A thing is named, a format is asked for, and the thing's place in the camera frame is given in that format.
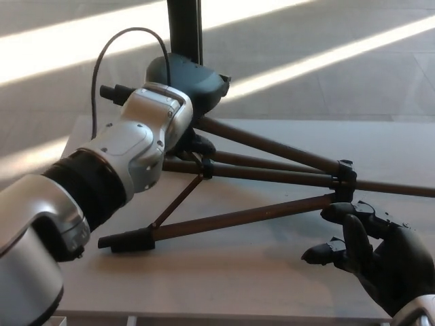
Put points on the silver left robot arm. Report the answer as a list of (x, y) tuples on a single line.
[(122, 149)]

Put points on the black vertical pillar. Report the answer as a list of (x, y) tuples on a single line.
[(185, 27)]

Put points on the white table leg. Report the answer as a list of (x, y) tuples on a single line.
[(132, 321)]

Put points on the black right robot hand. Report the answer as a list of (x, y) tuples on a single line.
[(391, 261)]

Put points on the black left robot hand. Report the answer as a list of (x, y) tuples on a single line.
[(190, 81)]

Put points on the brown black camera tripod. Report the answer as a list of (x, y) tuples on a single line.
[(272, 171)]

